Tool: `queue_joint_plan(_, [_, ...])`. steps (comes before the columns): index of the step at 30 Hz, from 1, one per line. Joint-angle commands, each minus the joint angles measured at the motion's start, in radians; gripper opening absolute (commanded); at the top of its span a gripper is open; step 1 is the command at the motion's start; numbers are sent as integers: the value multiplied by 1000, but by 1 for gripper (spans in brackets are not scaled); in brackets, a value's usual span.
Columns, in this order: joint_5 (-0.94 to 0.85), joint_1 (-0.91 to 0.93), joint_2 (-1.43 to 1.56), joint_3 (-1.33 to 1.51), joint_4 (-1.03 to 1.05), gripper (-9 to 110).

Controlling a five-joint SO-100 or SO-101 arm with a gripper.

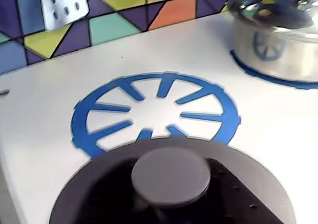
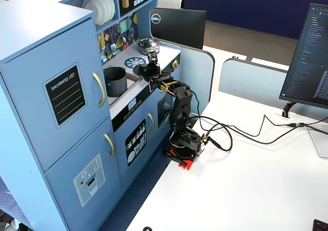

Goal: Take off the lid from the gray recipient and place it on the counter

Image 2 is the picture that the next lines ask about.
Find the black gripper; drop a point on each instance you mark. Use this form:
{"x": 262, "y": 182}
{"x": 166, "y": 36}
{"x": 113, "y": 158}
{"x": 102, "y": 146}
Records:
{"x": 145, "y": 69}

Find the gray pot lid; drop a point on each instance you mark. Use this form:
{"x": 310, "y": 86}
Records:
{"x": 138, "y": 70}

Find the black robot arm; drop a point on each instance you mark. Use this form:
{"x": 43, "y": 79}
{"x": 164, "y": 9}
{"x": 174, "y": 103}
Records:
{"x": 183, "y": 97}

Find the black red robot base clamp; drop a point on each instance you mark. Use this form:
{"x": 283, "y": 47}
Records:
{"x": 185, "y": 163}

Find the shiny steel pot lid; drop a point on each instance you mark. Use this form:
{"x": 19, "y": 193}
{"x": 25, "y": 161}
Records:
{"x": 147, "y": 43}

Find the white toy sink basin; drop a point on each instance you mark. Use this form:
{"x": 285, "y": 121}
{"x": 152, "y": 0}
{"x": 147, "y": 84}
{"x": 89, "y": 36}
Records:
{"x": 133, "y": 82}

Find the shiny steel toy pot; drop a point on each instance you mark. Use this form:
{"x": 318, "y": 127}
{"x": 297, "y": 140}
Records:
{"x": 143, "y": 50}

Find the gold stove knob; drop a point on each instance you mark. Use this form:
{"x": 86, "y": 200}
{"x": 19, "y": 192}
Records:
{"x": 175, "y": 64}

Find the gray toy pot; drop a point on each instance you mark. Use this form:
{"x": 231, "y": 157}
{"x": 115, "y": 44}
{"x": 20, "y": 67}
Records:
{"x": 116, "y": 87}

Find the hanging toy ladle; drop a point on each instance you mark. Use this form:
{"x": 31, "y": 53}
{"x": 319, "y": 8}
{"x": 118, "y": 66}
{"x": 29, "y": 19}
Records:
{"x": 123, "y": 39}

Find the hanging toy spatula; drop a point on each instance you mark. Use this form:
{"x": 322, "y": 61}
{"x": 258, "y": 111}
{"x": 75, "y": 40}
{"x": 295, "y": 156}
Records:
{"x": 113, "y": 48}

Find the hanging toy spoon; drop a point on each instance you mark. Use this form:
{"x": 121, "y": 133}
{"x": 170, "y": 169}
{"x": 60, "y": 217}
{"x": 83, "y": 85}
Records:
{"x": 131, "y": 33}

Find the tall light blue desk partition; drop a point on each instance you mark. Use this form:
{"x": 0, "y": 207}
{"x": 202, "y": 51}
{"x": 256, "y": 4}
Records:
{"x": 200, "y": 69}

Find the black Dell monitor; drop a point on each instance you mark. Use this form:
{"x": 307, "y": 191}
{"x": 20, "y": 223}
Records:
{"x": 179, "y": 27}

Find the white chair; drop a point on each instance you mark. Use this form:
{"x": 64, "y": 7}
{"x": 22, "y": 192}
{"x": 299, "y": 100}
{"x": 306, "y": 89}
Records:
{"x": 169, "y": 1}

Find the white toy plate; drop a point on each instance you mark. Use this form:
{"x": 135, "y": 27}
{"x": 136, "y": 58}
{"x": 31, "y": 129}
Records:
{"x": 92, "y": 9}
{"x": 107, "y": 7}
{"x": 112, "y": 3}

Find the blue dishwasher door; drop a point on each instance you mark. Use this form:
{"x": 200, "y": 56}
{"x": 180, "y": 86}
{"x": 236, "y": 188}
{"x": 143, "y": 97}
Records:
{"x": 123, "y": 164}

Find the low light blue desk partition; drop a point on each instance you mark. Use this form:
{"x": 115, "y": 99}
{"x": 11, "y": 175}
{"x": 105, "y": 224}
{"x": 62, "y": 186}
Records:
{"x": 251, "y": 80}

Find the fridge door with ice dispenser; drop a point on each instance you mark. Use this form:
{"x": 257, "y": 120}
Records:
{"x": 74, "y": 162}

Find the fridge door with shopping list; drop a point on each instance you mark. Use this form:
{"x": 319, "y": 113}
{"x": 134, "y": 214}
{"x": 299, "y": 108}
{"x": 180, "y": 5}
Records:
{"x": 30, "y": 108}

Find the blue wooden toy kitchen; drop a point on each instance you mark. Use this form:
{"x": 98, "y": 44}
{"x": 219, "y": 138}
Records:
{"x": 30, "y": 31}

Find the small black curved object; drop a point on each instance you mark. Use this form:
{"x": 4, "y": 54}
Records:
{"x": 146, "y": 228}

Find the monitor with lit screen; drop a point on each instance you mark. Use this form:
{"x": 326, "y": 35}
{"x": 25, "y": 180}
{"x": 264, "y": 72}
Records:
{"x": 307, "y": 57}

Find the gray flat stand plate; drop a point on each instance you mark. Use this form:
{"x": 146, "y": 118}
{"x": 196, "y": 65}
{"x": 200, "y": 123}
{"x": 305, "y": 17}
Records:
{"x": 319, "y": 144}

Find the black keyboard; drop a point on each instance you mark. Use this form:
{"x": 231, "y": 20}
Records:
{"x": 321, "y": 226}

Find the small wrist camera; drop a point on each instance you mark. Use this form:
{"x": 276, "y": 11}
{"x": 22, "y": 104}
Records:
{"x": 151, "y": 56}

